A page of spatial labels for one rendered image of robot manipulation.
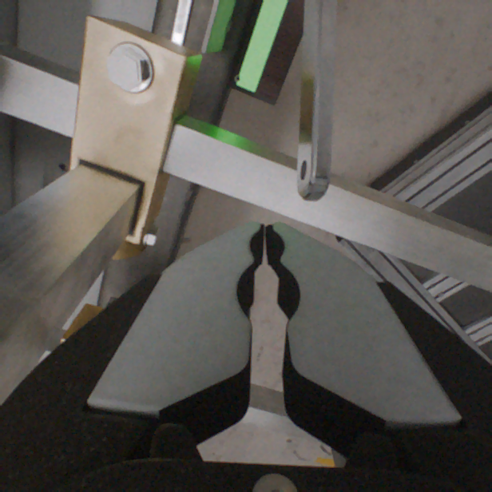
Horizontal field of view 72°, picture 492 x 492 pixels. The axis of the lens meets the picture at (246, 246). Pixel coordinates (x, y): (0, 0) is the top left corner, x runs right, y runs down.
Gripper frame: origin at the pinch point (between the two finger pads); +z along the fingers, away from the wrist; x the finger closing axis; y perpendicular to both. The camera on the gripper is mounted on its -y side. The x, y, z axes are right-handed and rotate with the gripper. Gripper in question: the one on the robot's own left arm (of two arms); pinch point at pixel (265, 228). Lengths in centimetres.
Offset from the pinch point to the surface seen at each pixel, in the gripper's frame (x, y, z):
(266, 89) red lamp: 0.2, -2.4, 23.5
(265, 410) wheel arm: 1.1, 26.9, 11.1
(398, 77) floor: 37, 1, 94
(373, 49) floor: 29, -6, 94
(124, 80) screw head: -6.8, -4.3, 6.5
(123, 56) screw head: -6.7, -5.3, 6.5
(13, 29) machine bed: -27.3, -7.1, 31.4
